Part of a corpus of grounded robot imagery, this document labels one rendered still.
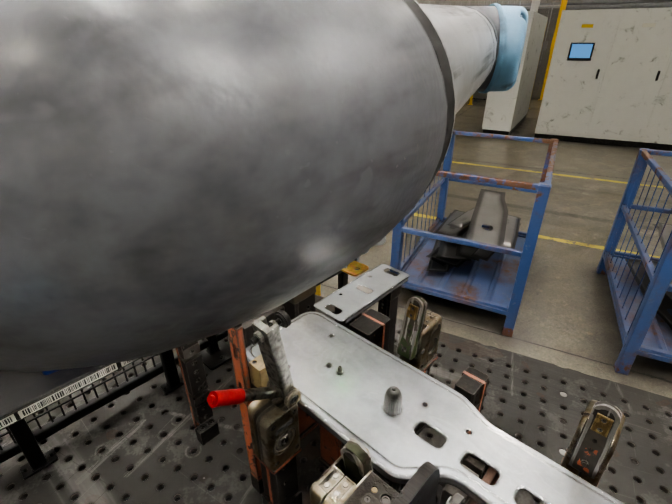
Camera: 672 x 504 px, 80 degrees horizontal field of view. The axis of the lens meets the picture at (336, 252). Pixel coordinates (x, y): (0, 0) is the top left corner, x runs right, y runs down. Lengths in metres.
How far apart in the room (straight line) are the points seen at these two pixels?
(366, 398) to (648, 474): 0.73
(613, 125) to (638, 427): 7.25
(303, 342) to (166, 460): 0.45
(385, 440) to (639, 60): 7.86
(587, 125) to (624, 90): 0.68
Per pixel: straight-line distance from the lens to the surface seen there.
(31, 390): 0.92
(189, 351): 0.94
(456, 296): 2.58
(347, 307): 0.99
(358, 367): 0.83
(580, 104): 8.25
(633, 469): 1.26
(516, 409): 1.25
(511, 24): 0.43
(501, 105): 8.25
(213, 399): 0.60
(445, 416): 0.77
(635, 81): 8.28
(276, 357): 0.62
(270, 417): 0.69
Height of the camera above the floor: 1.58
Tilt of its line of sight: 28 degrees down
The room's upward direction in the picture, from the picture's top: straight up
